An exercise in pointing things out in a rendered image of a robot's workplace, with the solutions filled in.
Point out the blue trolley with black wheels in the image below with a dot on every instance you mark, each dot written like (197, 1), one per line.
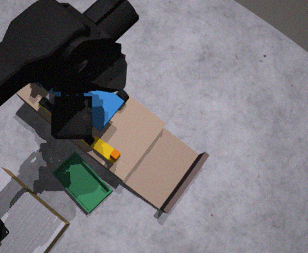
(104, 106)

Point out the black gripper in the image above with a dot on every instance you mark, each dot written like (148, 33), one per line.
(72, 118)

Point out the tan wooden ramp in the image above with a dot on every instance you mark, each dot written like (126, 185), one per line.
(153, 162)

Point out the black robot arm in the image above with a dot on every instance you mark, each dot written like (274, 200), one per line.
(52, 42)

